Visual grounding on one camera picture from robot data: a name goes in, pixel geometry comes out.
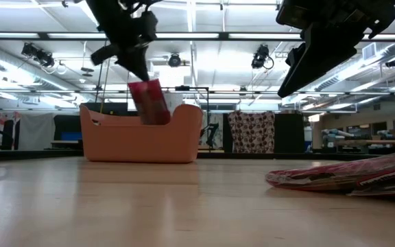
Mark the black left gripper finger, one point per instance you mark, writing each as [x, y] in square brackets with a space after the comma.
[106, 55]
[142, 60]

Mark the grey hanging curtain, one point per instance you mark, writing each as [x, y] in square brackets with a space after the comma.
[36, 132]

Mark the white ceiling air vent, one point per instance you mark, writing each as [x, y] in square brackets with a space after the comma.
[369, 51]

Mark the blue box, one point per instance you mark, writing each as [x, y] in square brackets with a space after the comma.
[71, 136]

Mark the round black ceiling spotlight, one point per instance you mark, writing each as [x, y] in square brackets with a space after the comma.
[174, 60]

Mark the black ceiling spotlight pair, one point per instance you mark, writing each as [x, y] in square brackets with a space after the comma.
[39, 55]

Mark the silver ventilation duct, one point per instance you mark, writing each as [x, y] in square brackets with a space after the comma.
[19, 68]

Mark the black monitor screen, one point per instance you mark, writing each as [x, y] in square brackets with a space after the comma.
[105, 108]

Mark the red popcorn bag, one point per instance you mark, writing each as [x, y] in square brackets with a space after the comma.
[151, 103]
[338, 175]
[389, 187]

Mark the black overhead frame bar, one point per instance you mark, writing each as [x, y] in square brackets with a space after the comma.
[197, 35]

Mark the black table edge rail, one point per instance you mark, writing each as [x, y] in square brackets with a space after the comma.
[252, 155]

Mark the brown dotted white cloth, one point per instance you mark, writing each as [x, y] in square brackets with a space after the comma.
[251, 132]

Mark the orange plastic basket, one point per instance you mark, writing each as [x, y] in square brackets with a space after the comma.
[139, 144]

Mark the black upright panel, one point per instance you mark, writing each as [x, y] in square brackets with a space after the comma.
[289, 133]

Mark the wooden background table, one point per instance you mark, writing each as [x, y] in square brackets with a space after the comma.
[376, 142]

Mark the black background robot arm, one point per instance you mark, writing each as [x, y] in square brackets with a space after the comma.
[212, 132]

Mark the small black ceiling lamp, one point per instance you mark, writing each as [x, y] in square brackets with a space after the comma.
[393, 62]

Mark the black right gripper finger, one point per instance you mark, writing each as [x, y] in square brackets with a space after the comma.
[324, 55]
[295, 55]

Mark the thin horizontal frame bar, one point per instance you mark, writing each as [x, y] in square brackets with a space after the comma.
[321, 92]

